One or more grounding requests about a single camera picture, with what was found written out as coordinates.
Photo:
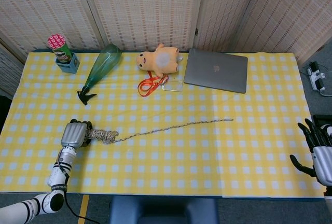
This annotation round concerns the white power strip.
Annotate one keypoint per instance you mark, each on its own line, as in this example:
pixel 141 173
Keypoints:
pixel 315 77

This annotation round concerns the black bulky object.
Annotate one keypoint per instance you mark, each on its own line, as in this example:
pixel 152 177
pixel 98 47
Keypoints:
pixel 3 112

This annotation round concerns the small blue cardboard box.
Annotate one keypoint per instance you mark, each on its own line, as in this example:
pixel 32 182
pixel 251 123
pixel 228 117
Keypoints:
pixel 71 67

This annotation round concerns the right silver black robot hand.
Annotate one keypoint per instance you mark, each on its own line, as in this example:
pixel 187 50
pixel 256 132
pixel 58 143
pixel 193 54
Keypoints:
pixel 323 164

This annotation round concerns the clear badge holder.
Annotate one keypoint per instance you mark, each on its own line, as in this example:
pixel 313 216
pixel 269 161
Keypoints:
pixel 173 85

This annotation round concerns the woven folding screen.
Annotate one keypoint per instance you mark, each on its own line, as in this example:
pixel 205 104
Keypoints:
pixel 142 8

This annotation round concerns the yellow checkered tablecloth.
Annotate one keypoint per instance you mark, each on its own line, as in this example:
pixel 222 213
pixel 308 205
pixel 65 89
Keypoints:
pixel 181 156

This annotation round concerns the black and white sneaker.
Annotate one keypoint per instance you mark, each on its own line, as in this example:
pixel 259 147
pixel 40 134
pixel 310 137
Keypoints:
pixel 329 130

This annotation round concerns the grey laptop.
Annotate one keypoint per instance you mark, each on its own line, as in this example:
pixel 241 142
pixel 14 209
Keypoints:
pixel 215 71

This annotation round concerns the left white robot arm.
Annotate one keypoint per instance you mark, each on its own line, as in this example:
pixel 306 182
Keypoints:
pixel 62 161

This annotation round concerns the green spray bottle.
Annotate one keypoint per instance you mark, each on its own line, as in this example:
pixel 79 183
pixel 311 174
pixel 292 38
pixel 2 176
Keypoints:
pixel 103 63

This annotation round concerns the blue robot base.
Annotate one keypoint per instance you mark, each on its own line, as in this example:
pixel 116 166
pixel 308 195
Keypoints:
pixel 160 212

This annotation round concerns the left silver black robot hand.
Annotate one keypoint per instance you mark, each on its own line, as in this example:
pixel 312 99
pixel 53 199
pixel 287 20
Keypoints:
pixel 74 133

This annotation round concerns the black floor mat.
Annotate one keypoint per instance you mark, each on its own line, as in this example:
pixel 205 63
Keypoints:
pixel 321 119

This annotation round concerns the yellow plush toy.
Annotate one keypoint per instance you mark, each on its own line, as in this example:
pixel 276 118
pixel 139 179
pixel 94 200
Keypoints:
pixel 153 60

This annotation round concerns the green Pringles can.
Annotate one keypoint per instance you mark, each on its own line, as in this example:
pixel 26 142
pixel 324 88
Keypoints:
pixel 62 55

